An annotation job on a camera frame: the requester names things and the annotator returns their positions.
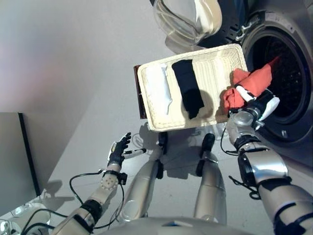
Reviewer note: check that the round glass washer door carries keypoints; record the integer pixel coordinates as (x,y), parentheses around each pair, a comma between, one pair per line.
(181,22)

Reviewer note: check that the red cloth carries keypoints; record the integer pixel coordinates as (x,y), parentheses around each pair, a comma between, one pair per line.
(256,78)

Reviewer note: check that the silver robot left leg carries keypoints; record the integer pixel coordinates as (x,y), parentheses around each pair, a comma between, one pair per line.
(144,186)

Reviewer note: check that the dark brown stool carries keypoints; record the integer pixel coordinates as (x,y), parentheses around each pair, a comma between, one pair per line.
(141,102)

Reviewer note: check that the cream wicker tray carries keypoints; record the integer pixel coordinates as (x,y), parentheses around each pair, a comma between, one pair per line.
(215,68)

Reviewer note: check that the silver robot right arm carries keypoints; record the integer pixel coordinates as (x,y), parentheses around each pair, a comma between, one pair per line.
(269,169)

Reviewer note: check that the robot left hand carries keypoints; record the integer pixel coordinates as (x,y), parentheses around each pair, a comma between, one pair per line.
(117,154)

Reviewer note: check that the black cloth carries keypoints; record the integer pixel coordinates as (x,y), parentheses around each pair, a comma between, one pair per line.
(188,85)

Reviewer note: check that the silver robot torso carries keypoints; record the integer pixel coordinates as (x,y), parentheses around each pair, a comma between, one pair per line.
(171,227)

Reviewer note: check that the dark grey washing machine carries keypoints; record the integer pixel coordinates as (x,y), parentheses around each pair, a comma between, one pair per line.
(300,36)

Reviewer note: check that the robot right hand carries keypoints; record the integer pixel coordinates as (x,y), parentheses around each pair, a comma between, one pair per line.
(261,104)

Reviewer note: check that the grey cabinet with dark edge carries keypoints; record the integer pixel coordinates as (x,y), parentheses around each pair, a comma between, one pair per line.
(14,156)

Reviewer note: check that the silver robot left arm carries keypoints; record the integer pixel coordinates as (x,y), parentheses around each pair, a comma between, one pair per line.
(107,186)

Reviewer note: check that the silver robot right leg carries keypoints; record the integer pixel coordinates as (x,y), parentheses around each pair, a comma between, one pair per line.
(211,188)

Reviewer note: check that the white cloth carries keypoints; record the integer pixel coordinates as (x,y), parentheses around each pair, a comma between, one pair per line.
(157,85)

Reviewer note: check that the silver robot leg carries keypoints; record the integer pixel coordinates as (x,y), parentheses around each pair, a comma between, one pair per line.
(144,186)
(211,188)

